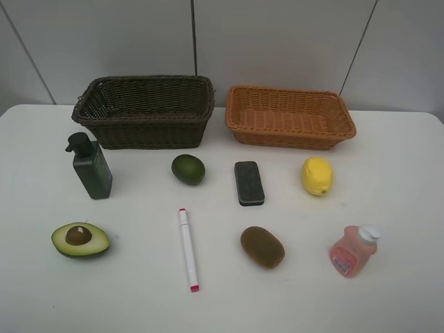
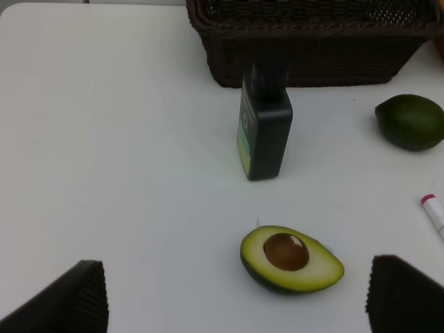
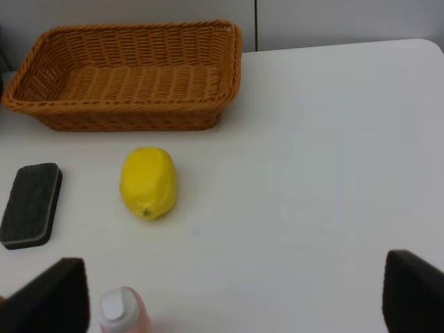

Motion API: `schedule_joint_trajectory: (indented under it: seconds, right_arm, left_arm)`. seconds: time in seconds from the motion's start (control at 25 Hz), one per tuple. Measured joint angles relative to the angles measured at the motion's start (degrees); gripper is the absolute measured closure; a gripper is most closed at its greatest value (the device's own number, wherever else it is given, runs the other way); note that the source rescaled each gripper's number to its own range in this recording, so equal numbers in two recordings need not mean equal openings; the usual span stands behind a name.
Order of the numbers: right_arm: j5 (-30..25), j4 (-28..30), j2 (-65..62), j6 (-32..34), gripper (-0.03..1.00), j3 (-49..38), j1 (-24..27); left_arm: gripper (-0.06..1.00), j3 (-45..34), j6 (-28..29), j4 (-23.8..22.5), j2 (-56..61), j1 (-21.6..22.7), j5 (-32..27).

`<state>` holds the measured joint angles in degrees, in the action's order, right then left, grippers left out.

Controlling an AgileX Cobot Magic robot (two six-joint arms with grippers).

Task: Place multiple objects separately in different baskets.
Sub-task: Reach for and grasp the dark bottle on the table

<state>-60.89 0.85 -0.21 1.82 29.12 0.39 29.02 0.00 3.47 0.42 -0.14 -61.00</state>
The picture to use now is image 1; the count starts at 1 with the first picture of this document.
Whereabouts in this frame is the whole green avocado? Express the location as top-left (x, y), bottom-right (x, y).
top-left (171, 154), bottom-right (205, 186)

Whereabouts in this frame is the black whiteboard eraser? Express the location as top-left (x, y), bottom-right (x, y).
top-left (234, 161), bottom-right (265, 207)

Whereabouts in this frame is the brown kiwi fruit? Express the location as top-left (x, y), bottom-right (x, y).
top-left (240, 226), bottom-right (285, 269)

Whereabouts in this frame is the yellow lemon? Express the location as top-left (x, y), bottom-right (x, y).
top-left (301, 157), bottom-right (334, 196)

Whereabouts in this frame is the white marker with pink caps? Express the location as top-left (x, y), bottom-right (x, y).
top-left (179, 208), bottom-right (200, 293)

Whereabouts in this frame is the dark green pump bottle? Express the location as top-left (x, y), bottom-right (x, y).
top-left (65, 132), bottom-right (112, 200)

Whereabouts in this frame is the pink bottle with white cap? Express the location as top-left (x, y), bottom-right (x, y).
top-left (329, 225), bottom-right (380, 278)

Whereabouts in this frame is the halved avocado with pit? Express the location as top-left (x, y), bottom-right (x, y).
top-left (51, 223), bottom-right (110, 259)

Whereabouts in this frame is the orange wicker basket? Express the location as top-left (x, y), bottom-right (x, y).
top-left (225, 85), bottom-right (357, 150)

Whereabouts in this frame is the dark brown wicker basket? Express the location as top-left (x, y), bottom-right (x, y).
top-left (71, 75), bottom-right (214, 150)

